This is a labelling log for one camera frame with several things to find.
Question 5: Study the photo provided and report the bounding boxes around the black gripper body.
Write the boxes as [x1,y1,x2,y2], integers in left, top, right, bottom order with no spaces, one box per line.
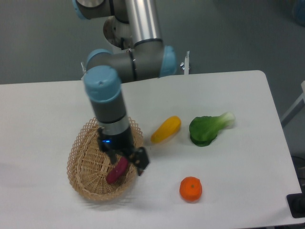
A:
[97,127,150,167]

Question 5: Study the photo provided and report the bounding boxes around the purple sweet potato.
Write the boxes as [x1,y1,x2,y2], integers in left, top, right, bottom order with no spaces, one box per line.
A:
[106,157,129,184]

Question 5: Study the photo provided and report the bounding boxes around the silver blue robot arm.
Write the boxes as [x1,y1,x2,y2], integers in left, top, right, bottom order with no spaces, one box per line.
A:
[73,0,177,175]

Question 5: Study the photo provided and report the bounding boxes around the woven wicker basket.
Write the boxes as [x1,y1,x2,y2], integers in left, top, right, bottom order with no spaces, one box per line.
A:
[67,117,137,201]

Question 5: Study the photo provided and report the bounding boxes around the yellow mango toy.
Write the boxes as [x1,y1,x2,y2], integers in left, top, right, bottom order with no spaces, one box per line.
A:
[151,116,182,144]

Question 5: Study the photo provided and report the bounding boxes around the orange tangerine toy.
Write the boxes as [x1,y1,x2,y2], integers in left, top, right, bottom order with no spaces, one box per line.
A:
[179,177,203,202]

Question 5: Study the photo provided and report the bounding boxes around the green bok choy toy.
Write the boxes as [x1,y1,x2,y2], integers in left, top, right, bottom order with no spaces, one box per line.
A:
[189,112,235,147]

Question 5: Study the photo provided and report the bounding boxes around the black device at table edge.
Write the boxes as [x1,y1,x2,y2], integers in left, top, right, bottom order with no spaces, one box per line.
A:
[286,193,305,219]

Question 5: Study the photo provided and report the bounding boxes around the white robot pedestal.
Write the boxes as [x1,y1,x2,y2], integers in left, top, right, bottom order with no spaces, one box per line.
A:
[103,16,133,54]

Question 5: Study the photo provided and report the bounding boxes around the white frame at right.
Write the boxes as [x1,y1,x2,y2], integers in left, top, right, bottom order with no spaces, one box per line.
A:
[280,81,305,128]

